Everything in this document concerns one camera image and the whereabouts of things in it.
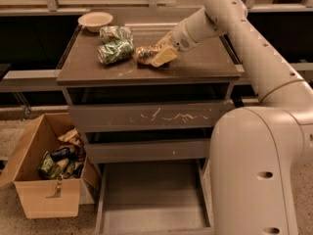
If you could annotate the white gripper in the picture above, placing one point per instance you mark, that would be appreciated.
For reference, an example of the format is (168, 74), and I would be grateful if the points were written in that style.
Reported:
(178, 38)

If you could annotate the orange crushed can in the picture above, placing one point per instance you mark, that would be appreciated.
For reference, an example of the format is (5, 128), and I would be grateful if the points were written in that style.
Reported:
(145, 54)

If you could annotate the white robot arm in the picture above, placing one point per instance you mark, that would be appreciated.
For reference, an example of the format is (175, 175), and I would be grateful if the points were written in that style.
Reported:
(252, 149)

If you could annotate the green crushed can front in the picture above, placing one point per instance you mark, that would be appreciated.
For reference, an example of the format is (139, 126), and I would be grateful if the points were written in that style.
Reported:
(115, 51)

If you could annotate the grey drawer cabinet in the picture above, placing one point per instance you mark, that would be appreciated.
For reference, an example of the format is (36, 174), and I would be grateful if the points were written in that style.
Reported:
(208, 63)

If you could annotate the top grey drawer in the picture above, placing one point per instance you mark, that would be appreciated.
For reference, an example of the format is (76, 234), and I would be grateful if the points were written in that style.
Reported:
(149, 107)

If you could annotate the grey drawer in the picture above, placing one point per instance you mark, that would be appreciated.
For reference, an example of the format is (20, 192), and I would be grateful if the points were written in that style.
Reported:
(148, 145)
(149, 107)
(154, 198)

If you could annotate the middle grey drawer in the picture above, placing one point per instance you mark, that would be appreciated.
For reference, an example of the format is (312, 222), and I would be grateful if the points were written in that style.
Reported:
(148, 145)

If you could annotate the bottom grey drawer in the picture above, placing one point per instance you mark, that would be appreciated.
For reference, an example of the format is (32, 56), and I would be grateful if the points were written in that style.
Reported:
(154, 198)

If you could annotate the beige paper bowl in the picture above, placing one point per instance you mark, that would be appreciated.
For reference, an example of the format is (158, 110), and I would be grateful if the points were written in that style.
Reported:
(94, 21)

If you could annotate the metal window railing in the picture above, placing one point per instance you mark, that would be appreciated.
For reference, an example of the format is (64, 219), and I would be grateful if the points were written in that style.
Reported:
(98, 2)

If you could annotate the tan snack wrapper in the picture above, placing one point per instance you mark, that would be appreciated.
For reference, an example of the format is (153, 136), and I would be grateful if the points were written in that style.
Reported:
(72, 137)

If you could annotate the cardboard box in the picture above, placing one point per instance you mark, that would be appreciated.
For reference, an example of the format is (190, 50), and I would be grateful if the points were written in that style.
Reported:
(42, 198)

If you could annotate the green snack bag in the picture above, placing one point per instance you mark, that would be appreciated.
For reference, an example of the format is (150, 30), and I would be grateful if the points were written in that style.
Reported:
(49, 169)

